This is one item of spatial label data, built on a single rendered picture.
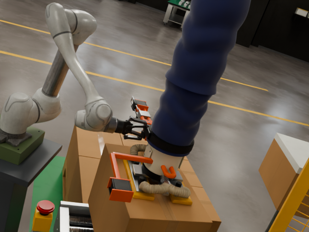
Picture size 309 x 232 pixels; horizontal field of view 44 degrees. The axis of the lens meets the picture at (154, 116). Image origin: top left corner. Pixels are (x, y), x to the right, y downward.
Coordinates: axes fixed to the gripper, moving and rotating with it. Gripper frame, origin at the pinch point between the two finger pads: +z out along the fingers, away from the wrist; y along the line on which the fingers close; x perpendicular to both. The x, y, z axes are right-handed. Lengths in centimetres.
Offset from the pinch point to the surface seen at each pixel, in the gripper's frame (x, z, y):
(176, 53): 28, -12, -51
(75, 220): -2, -26, 66
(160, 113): 28.5, -9.8, -23.3
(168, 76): 27, -12, -41
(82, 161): -67, -18, 66
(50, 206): 50, -49, 17
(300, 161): -35, 135, 18
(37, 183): -108, -42, 120
